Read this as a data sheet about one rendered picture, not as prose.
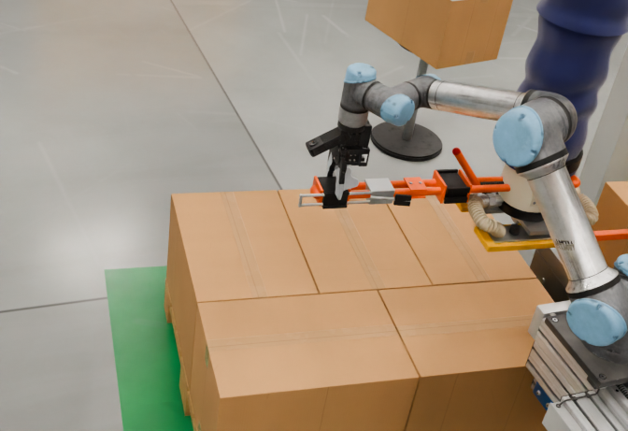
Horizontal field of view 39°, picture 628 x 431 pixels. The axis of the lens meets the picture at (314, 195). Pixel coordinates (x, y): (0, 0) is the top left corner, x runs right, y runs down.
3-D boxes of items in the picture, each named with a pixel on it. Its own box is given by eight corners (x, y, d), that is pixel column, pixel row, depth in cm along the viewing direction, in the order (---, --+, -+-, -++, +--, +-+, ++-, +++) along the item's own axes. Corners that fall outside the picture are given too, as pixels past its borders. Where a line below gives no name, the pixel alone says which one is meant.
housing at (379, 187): (385, 190, 247) (388, 177, 244) (392, 204, 241) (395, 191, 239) (361, 191, 245) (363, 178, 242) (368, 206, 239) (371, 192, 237)
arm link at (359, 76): (365, 79, 212) (339, 64, 217) (357, 118, 219) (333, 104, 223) (386, 71, 218) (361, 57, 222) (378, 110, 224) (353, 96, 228)
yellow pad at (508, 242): (577, 224, 263) (581, 211, 260) (593, 245, 255) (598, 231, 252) (472, 231, 253) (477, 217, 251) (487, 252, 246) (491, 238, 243)
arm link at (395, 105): (427, 92, 215) (393, 74, 221) (398, 104, 208) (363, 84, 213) (421, 120, 219) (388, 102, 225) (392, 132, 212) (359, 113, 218)
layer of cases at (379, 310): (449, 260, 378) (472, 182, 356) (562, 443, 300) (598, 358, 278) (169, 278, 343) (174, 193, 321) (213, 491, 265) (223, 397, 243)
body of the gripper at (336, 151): (366, 169, 231) (375, 129, 224) (335, 169, 228) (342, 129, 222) (358, 153, 237) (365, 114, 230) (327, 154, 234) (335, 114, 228)
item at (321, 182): (340, 189, 243) (343, 174, 241) (348, 205, 238) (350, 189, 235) (311, 191, 241) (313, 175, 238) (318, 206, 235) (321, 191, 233)
